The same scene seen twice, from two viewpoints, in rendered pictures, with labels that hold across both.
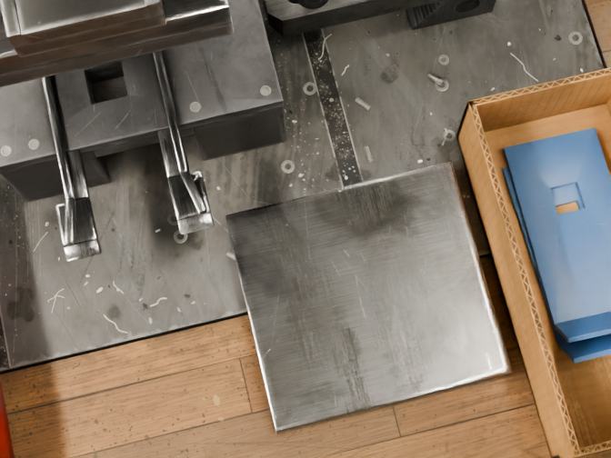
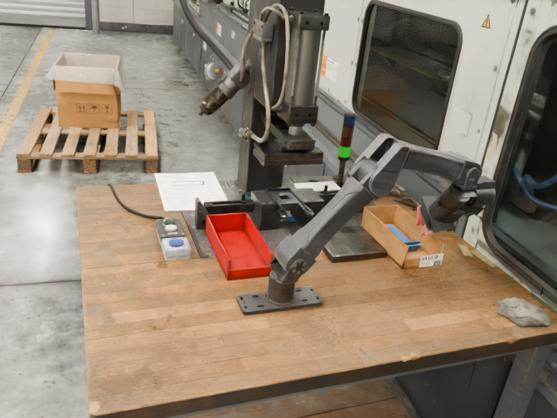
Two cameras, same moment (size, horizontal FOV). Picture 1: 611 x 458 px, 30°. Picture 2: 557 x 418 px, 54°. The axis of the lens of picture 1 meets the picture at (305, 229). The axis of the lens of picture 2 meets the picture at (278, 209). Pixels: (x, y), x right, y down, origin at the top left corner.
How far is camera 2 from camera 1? 1.25 m
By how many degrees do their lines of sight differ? 50
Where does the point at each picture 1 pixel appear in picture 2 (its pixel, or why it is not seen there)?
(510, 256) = (381, 226)
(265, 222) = not seen: hidden behind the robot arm
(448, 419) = (374, 262)
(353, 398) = (350, 253)
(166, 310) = not seen: hidden behind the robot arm
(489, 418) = (384, 262)
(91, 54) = (296, 159)
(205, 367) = not seen: hidden behind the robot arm
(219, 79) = (309, 197)
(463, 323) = (372, 245)
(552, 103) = (381, 215)
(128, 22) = (308, 144)
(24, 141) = (267, 202)
